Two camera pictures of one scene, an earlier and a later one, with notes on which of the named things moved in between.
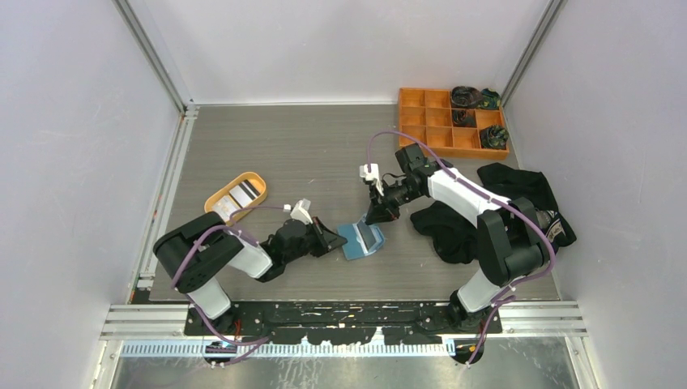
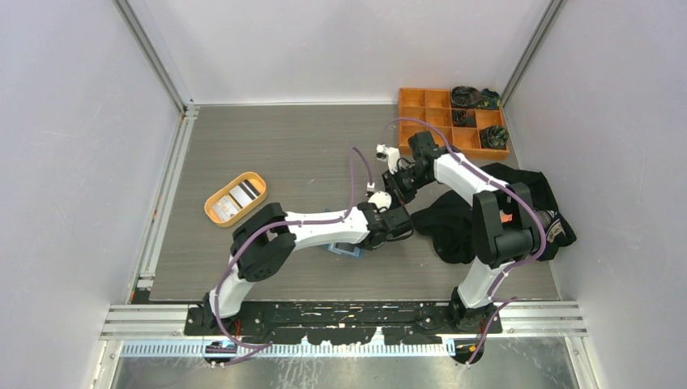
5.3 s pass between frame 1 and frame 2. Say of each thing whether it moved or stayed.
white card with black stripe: moved
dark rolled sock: stayed
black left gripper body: moved
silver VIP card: stayed
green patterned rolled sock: stayed
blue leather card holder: stayed
